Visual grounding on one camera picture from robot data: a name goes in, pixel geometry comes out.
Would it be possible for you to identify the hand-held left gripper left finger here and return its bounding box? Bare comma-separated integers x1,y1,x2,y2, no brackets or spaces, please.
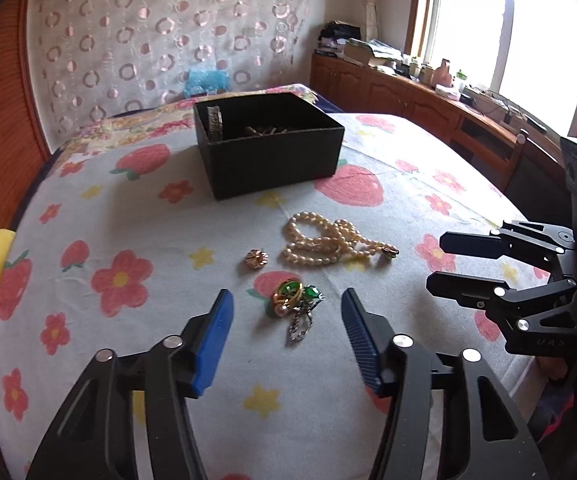
26,288,235,480

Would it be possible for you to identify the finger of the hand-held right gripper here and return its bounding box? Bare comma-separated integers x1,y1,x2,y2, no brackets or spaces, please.
425,270,577,336
439,219,577,274

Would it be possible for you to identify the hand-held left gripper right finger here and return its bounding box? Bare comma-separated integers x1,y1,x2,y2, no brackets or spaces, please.
341,287,543,480

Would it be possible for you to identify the green pendant silver chain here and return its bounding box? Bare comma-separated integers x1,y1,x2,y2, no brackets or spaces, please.
285,284,327,346

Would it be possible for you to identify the green and gold brooch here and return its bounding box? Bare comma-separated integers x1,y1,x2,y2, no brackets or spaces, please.
268,280,306,319

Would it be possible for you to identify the long pearl necklace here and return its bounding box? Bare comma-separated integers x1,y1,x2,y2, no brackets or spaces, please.
280,211,400,267

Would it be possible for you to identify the black cardboard box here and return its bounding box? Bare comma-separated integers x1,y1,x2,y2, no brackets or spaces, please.
192,91,346,201

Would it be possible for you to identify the silver rhinestone brooch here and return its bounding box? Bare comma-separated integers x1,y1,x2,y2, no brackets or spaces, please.
207,105,224,139

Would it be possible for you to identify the wooden side cabinet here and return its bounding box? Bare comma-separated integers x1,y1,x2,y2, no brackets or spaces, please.
311,52,565,197

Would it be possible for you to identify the pink bottle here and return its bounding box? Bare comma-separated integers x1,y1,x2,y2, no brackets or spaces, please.
431,58,455,86

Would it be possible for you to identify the row of small bottles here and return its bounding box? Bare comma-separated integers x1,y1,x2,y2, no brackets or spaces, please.
401,54,432,81

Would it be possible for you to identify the dark blue bed sheet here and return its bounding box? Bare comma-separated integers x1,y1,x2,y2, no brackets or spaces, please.
313,94,345,114

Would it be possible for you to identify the wood-framed window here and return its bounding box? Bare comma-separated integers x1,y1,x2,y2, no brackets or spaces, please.
407,0,577,137

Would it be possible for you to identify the stack of books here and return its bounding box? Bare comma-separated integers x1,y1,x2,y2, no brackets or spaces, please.
343,37,405,69

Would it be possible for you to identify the pile of dark clothes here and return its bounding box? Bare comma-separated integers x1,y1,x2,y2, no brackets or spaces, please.
317,20,365,57

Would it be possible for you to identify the pale patterned window curtain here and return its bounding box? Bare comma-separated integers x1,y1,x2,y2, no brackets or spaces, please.
355,0,385,44

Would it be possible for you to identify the blue plastic bag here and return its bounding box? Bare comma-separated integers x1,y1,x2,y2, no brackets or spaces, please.
183,63,232,99

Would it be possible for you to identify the sheer circle-patterned wall curtain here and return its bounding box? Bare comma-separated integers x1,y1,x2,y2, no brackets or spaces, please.
27,0,312,134

